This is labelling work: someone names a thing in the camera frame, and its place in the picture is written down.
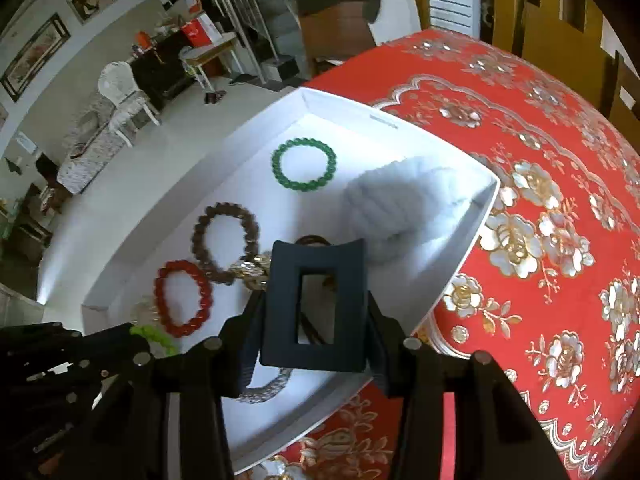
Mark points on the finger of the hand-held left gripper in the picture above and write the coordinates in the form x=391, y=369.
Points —
x=117, y=347

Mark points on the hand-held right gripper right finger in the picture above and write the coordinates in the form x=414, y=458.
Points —
x=386, y=362

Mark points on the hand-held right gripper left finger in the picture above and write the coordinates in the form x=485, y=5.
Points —
x=250, y=345

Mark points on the dark blue hair claw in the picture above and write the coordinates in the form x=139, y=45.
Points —
x=280, y=310

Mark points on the gold rhinestone brooch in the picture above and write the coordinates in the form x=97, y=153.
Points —
x=250, y=271

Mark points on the white fluffy scrunchie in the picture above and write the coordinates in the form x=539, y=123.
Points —
x=400, y=200

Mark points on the white cardboard box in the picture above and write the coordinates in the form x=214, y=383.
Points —
x=360, y=140

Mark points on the red floral tablecloth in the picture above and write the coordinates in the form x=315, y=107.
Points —
x=500, y=285

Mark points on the patterned sofa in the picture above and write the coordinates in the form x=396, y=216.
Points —
x=90, y=155

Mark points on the white ornate chair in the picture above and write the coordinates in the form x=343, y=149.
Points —
x=122, y=95

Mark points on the black cabinet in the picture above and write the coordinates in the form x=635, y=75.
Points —
x=160, y=70

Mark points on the white side table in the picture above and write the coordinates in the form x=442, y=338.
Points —
x=210, y=52

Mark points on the large framed picture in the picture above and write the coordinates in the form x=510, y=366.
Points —
x=32, y=57

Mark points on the red paper bag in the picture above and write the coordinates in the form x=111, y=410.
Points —
x=202, y=32

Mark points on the brown chair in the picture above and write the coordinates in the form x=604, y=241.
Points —
x=335, y=25

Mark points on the metal stair railing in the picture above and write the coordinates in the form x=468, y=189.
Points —
x=235, y=5

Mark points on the wooden slatted chair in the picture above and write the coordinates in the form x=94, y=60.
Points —
x=625, y=90

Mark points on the white cloth on chair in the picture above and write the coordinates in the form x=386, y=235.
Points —
x=395, y=0

